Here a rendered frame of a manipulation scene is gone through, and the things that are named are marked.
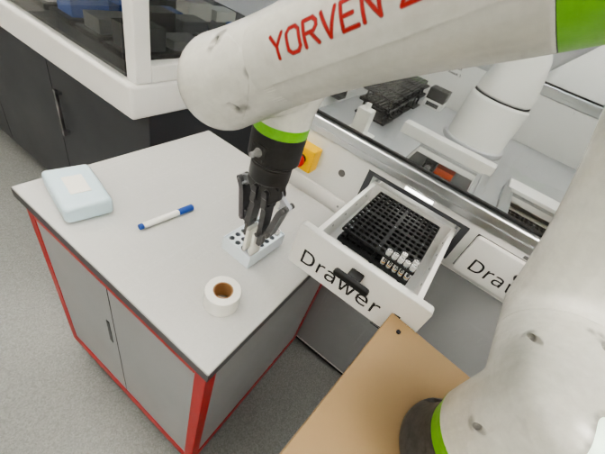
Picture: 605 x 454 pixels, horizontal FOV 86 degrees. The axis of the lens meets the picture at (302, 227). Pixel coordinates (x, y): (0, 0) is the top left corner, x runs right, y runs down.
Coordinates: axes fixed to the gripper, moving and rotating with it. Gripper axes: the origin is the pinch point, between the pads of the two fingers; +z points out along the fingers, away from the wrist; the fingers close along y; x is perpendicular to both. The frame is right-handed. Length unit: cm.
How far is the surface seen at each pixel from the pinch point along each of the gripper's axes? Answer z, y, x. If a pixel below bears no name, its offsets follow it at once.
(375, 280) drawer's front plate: -7.8, 25.6, 3.9
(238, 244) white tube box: 5.5, -4.1, 0.6
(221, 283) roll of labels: 3.7, 2.4, -10.8
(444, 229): -5, 31, 39
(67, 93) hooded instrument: 18, -109, 15
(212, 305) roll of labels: 4.5, 4.9, -14.9
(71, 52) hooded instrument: -5, -86, 9
